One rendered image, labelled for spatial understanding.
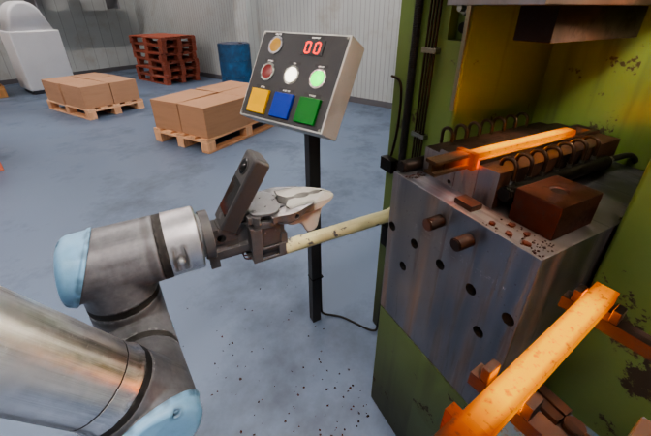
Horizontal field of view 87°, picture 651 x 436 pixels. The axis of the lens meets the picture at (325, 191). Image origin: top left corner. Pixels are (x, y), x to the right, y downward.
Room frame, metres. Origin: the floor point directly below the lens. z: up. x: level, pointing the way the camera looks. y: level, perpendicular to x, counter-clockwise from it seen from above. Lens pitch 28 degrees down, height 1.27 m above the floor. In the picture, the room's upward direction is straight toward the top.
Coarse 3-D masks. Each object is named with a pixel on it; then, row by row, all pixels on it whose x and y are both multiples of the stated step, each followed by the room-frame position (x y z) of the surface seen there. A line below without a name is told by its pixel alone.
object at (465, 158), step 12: (552, 132) 0.78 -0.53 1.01; (564, 132) 0.78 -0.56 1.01; (492, 144) 0.70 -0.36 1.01; (504, 144) 0.70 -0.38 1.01; (516, 144) 0.70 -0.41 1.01; (528, 144) 0.71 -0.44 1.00; (432, 156) 0.62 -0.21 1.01; (444, 156) 0.62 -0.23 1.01; (456, 156) 0.62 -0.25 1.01; (468, 156) 0.63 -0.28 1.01; (480, 156) 0.65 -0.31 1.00; (432, 168) 0.60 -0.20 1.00; (444, 168) 0.61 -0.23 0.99; (456, 168) 0.62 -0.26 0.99; (468, 168) 0.63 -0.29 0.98
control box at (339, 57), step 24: (264, 48) 1.18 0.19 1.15; (288, 48) 1.12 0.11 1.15; (312, 48) 1.07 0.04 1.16; (336, 48) 1.02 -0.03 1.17; (360, 48) 1.05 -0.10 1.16; (312, 72) 1.03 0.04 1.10; (336, 72) 0.98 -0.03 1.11; (312, 96) 0.99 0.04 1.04; (336, 96) 0.96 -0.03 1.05; (264, 120) 1.04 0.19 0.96; (288, 120) 0.99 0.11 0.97; (336, 120) 0.96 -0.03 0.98
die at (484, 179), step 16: (512, 128) 0.90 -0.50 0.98; (528, 128) 0.90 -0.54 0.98; (544, 128) 0.86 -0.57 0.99; (592, 128) 0.83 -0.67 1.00; (448, 144) 0.77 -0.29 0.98; (464, 144) 0.74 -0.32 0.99; (480, 144) 0.74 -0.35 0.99; (544, 144) 0.72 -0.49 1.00; (576, 144) 0.74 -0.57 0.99; (592, 144) 0.74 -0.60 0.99; (608, 144) 0.76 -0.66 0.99; (480, 160) 0.63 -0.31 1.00; (496, 160) 0.65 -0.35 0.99; (528, 160) 0.65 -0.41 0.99; (576, 160) 0.70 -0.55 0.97; (432, 176) 0.73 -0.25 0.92; (448, 176) 0.69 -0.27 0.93; (464, 176) 0.65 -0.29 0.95; (480, 176) 0.62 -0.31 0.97; (496, 176) 0.59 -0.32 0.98; (464, 192) 0.65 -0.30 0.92; (480, 192) 0.61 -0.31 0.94; (496, 192) 0.59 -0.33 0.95
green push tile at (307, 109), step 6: (300, 96) 1.00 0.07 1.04; (300, 102) 0.99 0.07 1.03; (306, 102) 0.98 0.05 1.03; (312, 102) 0.97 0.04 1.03; (318, 102) 0.96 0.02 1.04; (300, 108) 0.98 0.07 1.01; (306, 108) 0.97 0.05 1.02; (312, 108) 0.96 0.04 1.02; (318, 108) 0.95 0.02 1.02; (294, 114) 0.98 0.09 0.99; (300, 114) 0.97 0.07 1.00; (306, 114) 0.96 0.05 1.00; (312, 114) 0.94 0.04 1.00; (294, 120) 0.97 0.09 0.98; (300, 120) 0.96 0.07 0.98; (306, 120) 0.94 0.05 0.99; (312, 120) 0.93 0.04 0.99
